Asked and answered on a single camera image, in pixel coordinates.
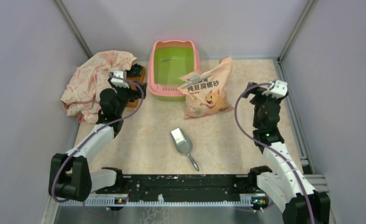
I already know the white bag sealing clip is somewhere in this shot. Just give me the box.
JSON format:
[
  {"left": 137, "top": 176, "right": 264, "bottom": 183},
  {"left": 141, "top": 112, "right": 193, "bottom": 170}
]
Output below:
[{"left": 180, "top": 74, "right": 211, "bottom": 88}]

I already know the metal litter scoop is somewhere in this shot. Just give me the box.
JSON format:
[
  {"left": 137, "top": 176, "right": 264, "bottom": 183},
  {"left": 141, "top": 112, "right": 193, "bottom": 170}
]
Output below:
[{"left": 170, "top": 128, "right": 200, "bottom": 172}]

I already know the pink cat litter bag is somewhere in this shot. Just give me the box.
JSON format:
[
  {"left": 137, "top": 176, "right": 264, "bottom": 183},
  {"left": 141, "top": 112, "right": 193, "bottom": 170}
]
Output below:
[{"left": 178, "top": 57, "right": 234, "bottom": 119}]

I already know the dark plant in tray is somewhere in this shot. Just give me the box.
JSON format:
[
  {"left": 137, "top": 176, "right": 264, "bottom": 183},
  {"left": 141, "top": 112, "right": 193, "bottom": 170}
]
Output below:
[{"left": 127, "top": 63, "right": 144, "bottom": 77}]

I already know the pink floral cloth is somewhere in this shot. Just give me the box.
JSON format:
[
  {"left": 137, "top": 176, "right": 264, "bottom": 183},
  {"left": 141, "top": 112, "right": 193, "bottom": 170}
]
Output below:
[{"left": 61, "top": 50, "right": 137, "bottom": 124}]

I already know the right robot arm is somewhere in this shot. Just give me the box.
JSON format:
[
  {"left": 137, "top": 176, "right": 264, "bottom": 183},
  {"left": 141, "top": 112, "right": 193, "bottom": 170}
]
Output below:
[{"left": 243, "top": 80, "right": 331, "bottom": 224}]

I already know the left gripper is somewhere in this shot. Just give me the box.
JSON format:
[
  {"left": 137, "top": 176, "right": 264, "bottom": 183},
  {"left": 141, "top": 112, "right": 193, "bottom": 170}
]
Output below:
[{"left": 109, "top": 78, "right": 148, "bottom": 116}]

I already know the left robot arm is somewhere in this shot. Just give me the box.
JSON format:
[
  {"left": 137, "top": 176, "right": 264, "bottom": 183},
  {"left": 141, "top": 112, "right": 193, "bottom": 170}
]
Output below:
[{"left": 49, "top": 77, "right": 147, "bottom": 203}]

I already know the pink and green litter box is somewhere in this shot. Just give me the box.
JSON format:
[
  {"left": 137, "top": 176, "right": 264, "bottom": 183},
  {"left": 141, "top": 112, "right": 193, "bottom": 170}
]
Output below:
[{"left": 148, "top": 40, "right": 201, "bottom": 101}]

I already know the orange wooden tray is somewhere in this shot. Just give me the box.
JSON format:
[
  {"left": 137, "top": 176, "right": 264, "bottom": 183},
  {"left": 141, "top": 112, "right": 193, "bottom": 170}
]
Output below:
[{"left": 127, "top": 65, "right": 146, "bottom": 108}]

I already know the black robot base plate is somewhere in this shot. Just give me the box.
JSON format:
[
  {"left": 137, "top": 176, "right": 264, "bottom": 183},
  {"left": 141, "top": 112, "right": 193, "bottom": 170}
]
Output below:
[{"left": 96, "top": 174, "right": 270, "bottom": 207}]

